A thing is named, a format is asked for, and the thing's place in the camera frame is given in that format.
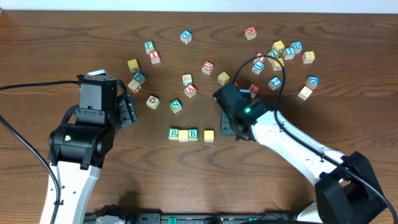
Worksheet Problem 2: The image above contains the plain wood block right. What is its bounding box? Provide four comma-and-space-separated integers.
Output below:
298, 86, 313, 101

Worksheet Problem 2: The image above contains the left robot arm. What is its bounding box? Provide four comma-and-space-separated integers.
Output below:
40, 70, 137, 223

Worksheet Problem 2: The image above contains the blue 2 block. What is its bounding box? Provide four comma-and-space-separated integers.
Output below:
269, 76, 282, 91

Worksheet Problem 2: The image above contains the green B block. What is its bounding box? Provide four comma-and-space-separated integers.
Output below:
188, 129, 198, 141

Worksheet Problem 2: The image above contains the blue D block lower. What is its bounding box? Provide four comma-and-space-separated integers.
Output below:
305, 75, 319, 90

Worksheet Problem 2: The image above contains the yellow block upper right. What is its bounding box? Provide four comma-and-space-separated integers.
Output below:
272, 40, 285, 53

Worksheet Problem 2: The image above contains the yellow block middle right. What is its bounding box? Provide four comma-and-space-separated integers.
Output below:
272, 58, 285, 71

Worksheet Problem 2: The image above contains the yellow J block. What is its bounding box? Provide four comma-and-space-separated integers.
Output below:
204, 130, 215, 142

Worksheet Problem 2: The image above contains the blue X block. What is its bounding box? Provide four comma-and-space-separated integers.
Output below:
180, 30, 192, 44

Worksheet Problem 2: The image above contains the red I block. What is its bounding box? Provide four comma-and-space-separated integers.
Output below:
253, 52, 266, 64

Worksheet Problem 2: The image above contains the blue D block upper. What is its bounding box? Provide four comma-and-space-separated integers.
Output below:
290, 41, 303, 54

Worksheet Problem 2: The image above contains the blue d block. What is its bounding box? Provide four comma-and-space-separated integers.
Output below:
305, 75, 319, 90
290, 41, 303, 54

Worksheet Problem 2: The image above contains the yellow 8 block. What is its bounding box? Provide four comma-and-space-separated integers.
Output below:
302, 51, 315, 64

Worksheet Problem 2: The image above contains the yellow C block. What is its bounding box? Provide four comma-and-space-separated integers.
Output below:
218, 71, 230, 85

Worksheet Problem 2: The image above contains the green N block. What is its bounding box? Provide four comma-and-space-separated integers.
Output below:
170, 99, 182, 113

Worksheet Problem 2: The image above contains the red H block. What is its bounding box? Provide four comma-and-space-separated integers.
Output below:
245, 27, 257, 40

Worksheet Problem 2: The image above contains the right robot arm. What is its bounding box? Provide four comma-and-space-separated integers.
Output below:
213, 83, 388, 223

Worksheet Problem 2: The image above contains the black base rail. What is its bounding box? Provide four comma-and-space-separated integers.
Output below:
83, 205, 295, 224

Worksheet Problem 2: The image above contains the plain block face picture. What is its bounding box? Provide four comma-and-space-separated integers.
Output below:
146, 95, 160, 110

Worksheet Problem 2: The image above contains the plain wood block green side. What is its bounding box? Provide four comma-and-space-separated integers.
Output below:
182, 74, 193, 86

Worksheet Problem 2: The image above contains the blue 5 block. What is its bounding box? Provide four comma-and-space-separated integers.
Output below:
283, 47, 295, 60

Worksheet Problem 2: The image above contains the red Y block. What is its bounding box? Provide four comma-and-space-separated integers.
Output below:
149, 50, 160, 64

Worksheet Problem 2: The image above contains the red E block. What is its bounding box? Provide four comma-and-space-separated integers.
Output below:
249, 83, 260, 98

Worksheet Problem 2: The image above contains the green Z block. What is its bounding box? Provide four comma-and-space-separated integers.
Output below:
267, 49, 280, 62

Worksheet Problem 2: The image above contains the green F block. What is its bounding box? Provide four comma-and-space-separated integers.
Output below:
144, 40, 155, 54

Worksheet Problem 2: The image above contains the yellow O block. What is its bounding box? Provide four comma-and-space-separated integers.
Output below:
178, 129, 188, 142

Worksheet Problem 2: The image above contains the blue P block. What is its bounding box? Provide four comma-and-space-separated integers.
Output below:
132, 72, 146, 85

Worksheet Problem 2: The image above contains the red A block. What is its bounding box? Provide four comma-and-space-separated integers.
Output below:
184, 83, 197, 98

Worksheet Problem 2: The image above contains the green R block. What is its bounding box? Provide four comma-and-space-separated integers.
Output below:
168, 128, 179, 140

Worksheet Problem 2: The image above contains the blue L block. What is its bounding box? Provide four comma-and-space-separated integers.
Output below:
252, 61, 265, 75

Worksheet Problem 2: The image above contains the red U block upper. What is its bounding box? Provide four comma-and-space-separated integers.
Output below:
201, 61, 214, 75

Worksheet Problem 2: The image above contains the plain wood block red side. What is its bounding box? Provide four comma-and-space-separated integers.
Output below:
127, 80, 142, 93

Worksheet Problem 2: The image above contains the yellow block far left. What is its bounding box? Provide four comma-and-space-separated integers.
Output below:
127, 59, 140, 73

